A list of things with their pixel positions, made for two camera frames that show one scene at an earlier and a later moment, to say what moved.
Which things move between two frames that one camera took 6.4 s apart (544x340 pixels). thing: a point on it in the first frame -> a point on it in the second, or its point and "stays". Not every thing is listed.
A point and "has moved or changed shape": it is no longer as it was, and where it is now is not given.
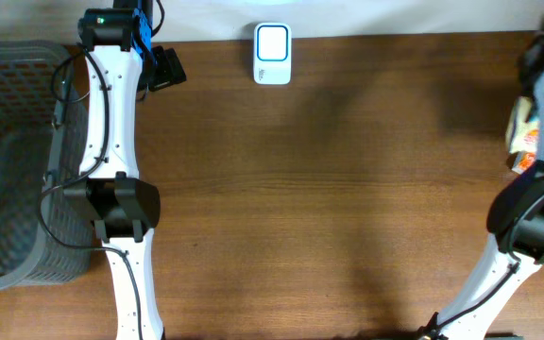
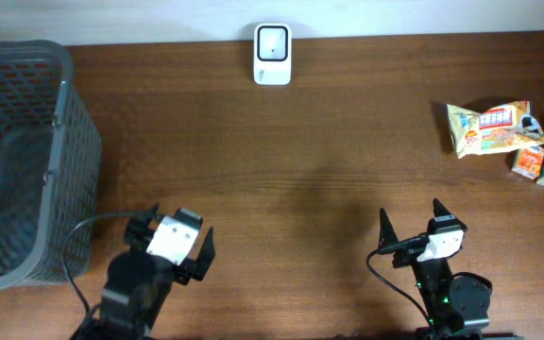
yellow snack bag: [523, 134] has moved or changed shape
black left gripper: [171, 70] -> [202, 261]
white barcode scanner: [272, 53] stays
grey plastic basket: [27, 111] stays
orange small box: [523, 161] stays
